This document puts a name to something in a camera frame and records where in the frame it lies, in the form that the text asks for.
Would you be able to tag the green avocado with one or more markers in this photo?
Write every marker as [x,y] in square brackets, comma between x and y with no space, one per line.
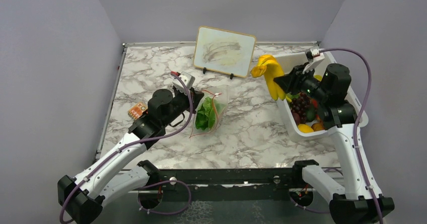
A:
[310,114]

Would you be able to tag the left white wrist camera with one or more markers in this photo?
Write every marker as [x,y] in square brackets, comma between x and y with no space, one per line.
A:
[182,81]

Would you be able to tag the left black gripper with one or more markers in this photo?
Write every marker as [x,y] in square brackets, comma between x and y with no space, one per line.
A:
[196,96]

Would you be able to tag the clear zip top bag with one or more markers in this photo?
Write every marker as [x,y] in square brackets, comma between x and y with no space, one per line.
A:
[220,93]

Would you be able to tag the green lettuce head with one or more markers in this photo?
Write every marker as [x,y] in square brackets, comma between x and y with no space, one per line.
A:
[208,113]

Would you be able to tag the dark grapes bunch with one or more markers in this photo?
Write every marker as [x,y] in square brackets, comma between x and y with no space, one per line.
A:
[299,105]

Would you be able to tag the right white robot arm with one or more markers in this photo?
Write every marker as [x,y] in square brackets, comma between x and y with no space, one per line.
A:
[359,199]

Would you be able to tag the orange snack packet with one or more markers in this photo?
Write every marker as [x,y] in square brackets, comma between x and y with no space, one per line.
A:
[137,110]

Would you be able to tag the yellow banana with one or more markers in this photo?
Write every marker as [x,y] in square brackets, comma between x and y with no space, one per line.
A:
[269,68]

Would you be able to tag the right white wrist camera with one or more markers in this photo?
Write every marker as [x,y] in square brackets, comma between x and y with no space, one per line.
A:
[314,57]

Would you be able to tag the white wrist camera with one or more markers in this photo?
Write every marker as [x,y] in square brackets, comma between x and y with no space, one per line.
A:
[182,81]
[314,57]

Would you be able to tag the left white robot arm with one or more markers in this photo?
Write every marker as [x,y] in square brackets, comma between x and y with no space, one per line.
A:
[85,195]

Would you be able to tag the small whiteboard with wood frame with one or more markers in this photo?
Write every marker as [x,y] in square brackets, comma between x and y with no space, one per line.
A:
[224,51]

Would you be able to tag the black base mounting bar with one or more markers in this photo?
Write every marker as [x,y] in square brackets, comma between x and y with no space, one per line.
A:
[174,185]

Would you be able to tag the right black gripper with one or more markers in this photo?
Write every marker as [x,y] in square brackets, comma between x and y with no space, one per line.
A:
[291,82]

